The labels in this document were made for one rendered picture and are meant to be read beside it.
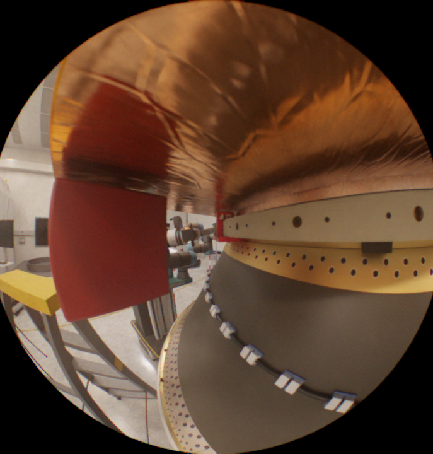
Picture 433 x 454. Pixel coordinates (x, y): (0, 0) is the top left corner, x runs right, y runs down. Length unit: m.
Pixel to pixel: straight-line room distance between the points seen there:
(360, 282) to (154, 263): 0.26
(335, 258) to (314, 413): 0.22
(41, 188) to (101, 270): 7.95
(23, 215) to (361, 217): 8.26
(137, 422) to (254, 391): 1.63
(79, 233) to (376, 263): 0.32
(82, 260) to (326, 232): 0.25
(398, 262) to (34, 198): 8.24
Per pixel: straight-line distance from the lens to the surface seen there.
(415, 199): 0.19
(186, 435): 0.49
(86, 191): 0.16
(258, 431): 0.31
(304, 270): 0.22
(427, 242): 0.27
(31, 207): 8.04
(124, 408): 1.92
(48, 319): 0.50
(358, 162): 0.17
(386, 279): 0.21
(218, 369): 0.33
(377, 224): 0.17
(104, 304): 0.17
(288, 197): 0.26
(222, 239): 0.37
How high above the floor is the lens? 1.68
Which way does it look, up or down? 2 degrees up
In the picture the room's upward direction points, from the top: 1 degrees counter-clockwise
